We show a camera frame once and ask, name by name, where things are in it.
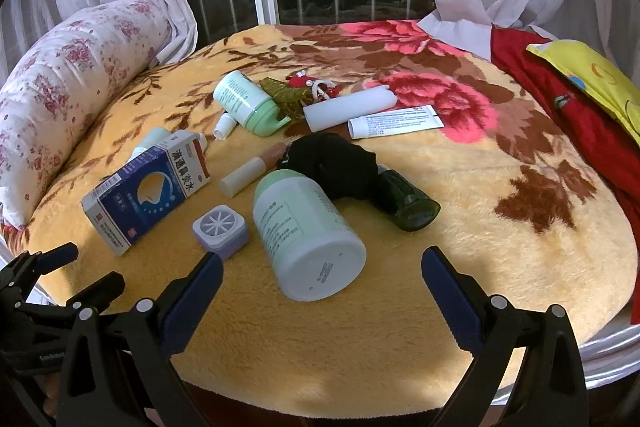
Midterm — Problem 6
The red white charm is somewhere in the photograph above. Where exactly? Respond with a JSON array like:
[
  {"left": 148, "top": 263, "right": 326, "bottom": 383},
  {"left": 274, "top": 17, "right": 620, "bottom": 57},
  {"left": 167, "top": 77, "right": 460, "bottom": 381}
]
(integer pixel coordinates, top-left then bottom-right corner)
[{"left": 285, "top": 69, "right": 342, "bottom": 102}]

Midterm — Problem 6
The large green white bottle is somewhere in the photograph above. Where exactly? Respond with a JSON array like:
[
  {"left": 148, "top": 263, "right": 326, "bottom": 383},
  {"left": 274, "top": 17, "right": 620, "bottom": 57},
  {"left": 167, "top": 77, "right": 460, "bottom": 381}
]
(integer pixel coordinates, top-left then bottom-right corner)
[{"left": 253, "top": 169, "right": 367, "bottom": 303}]

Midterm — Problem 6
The yellow cartoon pillow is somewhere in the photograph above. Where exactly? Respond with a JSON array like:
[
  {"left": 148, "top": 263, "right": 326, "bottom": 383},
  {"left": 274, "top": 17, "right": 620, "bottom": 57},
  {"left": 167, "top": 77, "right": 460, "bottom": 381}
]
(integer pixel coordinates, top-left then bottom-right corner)
[{"left": 526, "top": 39, "right": 639, "bottom": 142}]

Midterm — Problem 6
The black cloth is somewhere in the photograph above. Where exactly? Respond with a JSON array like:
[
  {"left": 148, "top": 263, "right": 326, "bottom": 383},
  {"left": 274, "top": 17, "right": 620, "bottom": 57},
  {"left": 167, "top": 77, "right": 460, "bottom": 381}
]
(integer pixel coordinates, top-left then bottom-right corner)
[{"left": 277, "top": 132, "right": 381, "bottom": 200}]

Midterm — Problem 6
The floral white bolster pillow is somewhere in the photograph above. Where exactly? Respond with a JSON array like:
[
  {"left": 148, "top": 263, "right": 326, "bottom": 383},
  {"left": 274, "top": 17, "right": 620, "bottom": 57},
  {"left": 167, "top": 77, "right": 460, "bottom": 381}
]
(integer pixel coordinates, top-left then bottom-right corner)
[{"left": 1, "top": 0, "right": 171, "bottom": 229}]

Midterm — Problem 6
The white pink lip balm tube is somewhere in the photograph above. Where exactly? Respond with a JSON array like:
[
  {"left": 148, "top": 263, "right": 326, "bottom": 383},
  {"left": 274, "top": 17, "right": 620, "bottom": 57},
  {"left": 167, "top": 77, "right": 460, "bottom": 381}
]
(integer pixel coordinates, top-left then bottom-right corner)
[{"left": 218, "top": 142, "right": 288, "bottom": 198}]

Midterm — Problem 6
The small green white bottle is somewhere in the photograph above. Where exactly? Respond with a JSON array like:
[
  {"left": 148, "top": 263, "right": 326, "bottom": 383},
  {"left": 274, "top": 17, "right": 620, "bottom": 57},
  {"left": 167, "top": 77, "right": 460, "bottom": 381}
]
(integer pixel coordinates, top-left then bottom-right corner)
[{"left": 214, "top": 70, "right": 292, "bottom": 138}]

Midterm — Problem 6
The white cylinder tube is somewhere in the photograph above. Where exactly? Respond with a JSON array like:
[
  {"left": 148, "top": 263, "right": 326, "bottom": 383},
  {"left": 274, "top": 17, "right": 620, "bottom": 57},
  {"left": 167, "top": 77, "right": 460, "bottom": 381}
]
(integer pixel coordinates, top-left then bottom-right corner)
[{"left": 303, "top": 86, "right": 397, "bottom": 132}]

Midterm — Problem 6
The red blanket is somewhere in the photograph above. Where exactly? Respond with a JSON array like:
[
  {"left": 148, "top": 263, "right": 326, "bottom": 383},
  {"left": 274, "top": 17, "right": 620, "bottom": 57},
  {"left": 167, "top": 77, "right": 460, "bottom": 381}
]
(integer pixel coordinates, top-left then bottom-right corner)
[{"left": 489, "top": 27, "right": 640, "bottom": 327}]

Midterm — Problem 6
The olive green hair claw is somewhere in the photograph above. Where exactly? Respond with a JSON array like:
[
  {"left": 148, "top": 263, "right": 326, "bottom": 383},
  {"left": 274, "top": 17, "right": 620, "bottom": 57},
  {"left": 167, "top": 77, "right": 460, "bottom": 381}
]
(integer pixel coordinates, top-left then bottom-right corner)
[{"left": 259, "top": 77, "right": 314, "bottom": 121}]

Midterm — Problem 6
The blue white medicine box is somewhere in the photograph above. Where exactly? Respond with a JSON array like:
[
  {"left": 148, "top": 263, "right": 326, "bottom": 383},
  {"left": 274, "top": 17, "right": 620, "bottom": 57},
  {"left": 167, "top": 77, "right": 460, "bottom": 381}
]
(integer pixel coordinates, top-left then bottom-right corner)
[{"left": 81, "top": 130, "right": 210, "bottom": 256}]

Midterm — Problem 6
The small white dropper bottle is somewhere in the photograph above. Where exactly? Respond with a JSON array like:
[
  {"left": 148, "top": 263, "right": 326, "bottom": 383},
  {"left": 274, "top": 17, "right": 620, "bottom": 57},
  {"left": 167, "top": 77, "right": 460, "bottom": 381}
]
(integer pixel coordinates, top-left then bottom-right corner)
[{"left": 213, "top": 113, "right": 238, "bottom": 141}]

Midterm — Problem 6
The pale green small bottle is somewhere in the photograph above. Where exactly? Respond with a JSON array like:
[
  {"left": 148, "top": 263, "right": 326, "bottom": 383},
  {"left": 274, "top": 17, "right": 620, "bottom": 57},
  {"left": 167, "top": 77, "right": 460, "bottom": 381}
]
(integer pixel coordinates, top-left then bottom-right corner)
[{"left": 128, "top": 127, "right": 207, "bottom": 161}]

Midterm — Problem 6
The dark green bottle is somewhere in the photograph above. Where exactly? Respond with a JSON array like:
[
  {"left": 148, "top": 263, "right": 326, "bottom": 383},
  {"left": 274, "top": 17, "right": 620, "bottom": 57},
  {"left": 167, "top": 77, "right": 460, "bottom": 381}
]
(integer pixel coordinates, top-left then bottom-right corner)
[{"left": 372, "top": 164, "right": 440, "bottom": 232}]

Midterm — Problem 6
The yellow floral plush blanket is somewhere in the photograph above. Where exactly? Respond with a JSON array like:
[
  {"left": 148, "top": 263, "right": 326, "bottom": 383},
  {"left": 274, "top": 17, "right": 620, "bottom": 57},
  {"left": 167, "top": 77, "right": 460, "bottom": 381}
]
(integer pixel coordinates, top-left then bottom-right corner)
[{"left": 1, "top": 22, "right": 638, "bottom": 418}]

